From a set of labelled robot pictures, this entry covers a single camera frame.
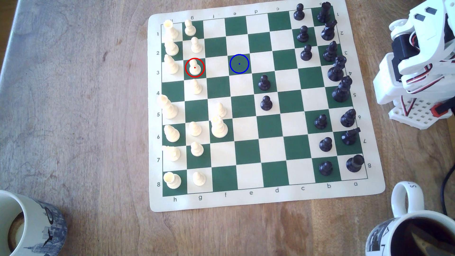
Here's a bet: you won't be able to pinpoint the white chess queen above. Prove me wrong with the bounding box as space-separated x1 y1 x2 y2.
210 115 229 139

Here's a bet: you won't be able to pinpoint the black chess queen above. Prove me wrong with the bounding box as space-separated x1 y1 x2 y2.
327 55 347 82

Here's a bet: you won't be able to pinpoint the red white black servo wires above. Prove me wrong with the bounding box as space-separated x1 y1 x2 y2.
405 63 446 95
400 95 417 116

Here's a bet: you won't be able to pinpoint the white chess king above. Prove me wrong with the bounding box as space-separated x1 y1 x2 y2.
157 94 178 119

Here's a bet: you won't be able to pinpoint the green and cream chess mat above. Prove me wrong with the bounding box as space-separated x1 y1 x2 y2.
147 0 386 213

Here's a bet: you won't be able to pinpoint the black chess knight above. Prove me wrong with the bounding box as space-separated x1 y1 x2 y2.
321 19 338 41
341 128 361 146

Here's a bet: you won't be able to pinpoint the black chess rook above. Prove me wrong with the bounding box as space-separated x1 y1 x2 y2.
317 1 332 23
346 154 365 173

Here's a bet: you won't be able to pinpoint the white chess bishop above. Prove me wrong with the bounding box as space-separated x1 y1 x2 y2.
163 124 181 143
164 54 180 75

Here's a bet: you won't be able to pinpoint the white chess knight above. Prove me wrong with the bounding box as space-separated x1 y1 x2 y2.
164 38 180 56
162 145 181 162

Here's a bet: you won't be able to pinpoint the orange table clamp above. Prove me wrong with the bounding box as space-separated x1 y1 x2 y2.
431 102 454 117

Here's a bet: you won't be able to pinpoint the black cable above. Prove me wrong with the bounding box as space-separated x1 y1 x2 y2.
440 166 455 216

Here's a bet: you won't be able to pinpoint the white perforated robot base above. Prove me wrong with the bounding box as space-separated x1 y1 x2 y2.
388 97 455 130

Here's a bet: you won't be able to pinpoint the white chess rook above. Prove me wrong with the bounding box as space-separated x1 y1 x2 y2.
163 172 182 190
162 19 179 40

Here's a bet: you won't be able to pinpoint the black chess bishop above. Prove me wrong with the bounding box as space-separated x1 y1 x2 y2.
323 41 338 62
340 108 357 128

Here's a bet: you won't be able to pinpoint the white mug with tea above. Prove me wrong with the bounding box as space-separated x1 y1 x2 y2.
365 181 455 256

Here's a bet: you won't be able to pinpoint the empty mug with skyline print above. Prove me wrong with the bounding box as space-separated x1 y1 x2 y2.
0 190 68 256

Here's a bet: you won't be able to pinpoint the black chess king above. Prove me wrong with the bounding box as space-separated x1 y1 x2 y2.
332 75 353 103

